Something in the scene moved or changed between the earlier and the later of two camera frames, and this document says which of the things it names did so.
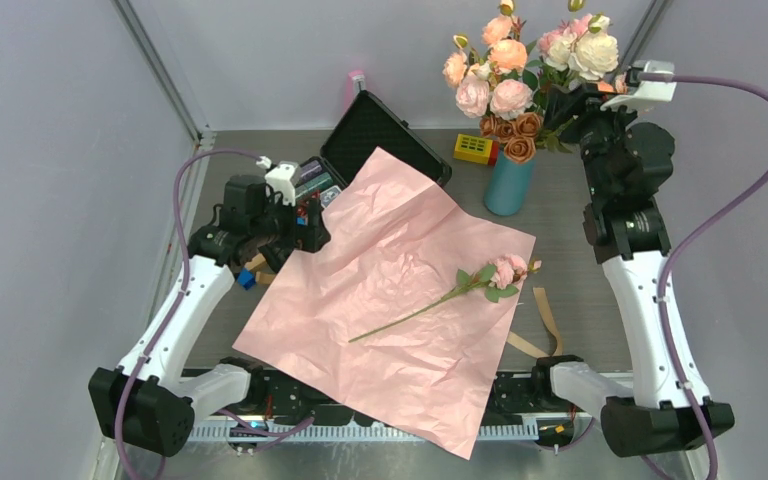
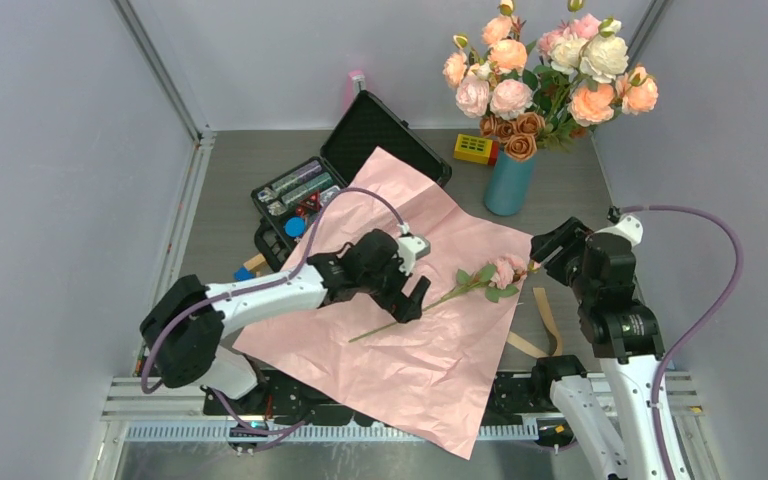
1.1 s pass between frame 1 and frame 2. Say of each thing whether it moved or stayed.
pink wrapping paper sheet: stayed
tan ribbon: stayed
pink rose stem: stayed
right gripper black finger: moved
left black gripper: moved
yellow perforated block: stayed
